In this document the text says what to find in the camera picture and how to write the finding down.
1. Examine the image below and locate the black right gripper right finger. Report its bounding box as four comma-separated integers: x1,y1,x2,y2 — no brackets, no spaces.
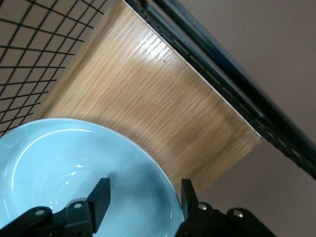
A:
181,179,199,223

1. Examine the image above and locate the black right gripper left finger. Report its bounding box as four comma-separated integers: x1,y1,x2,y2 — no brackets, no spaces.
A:
87,177,111,234

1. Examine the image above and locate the light blue round plate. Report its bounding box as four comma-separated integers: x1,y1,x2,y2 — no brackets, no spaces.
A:
0,118,185,237

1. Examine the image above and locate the black wire rack wooden shelf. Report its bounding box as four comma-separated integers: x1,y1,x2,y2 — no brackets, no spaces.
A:
0,0,316,194

